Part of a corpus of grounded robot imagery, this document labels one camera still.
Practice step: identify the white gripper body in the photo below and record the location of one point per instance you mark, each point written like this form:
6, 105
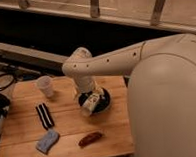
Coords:
92, 102

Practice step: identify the black white striped eraser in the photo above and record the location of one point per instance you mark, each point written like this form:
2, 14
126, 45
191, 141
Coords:
45, 116

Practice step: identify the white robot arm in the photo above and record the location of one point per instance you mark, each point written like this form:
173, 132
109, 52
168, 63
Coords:
161, 91

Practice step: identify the white ceramic cup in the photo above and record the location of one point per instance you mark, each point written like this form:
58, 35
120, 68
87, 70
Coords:
44, 84

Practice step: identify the black round plate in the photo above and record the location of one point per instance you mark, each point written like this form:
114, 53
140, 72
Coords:
105, 102

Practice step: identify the brown oblong food item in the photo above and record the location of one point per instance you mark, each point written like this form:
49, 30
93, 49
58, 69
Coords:
90, 138

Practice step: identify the blue sponge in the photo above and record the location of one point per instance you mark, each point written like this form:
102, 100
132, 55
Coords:
47, 141

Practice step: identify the metal rail frame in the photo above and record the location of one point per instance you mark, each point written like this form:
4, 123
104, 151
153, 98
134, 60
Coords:
178, 15

